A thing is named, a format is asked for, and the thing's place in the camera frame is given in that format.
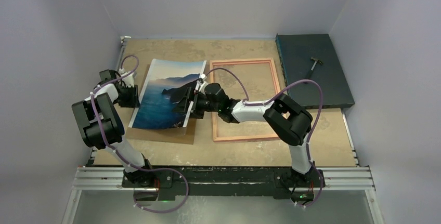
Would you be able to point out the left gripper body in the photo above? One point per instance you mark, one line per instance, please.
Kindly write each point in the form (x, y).
(128, 99)

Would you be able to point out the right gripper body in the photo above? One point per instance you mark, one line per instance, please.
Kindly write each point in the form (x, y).
(202, 105)

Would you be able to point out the brown cardboard backing board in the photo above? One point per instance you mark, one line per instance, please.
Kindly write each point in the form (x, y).
(126, 114)

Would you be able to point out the seascape photo print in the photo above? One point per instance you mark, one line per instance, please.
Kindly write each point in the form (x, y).
(157, 98)

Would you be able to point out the pink picture frame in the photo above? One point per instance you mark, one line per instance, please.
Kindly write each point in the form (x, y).
(254, 80)

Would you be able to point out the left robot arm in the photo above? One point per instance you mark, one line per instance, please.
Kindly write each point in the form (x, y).
(101, 127)

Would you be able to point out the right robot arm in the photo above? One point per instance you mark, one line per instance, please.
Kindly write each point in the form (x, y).
(292, 123)

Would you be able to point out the dark blue box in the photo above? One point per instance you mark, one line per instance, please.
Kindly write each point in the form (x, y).
(295, 52)

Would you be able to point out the small hammer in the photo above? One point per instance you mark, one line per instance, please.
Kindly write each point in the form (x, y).
(315, 61)

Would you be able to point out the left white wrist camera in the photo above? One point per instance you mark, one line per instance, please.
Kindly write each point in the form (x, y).
(128, 79)

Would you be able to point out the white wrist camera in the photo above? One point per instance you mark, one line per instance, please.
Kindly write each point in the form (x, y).
(128, 79)
(201, 84)

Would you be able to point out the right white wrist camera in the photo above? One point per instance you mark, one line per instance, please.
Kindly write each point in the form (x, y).
(201, 84)

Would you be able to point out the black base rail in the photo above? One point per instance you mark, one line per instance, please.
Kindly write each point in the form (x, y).
(283, 182)

